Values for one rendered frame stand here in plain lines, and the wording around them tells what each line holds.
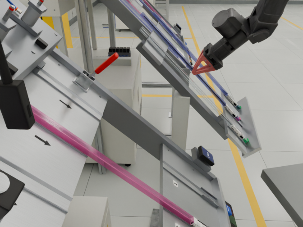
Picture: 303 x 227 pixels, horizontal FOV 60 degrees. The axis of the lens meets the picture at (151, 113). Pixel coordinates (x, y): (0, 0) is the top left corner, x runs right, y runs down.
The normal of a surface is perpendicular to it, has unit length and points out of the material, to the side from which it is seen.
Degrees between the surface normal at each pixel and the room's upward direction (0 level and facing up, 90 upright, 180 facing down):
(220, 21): 51
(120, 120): 90
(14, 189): 44
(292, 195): 0
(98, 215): 0
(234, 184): 0
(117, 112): 90
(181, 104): 90
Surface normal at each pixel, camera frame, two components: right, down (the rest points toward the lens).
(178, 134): -0.17, 0.52
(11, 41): 0.69, -0.60
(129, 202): 0.00, -0.85
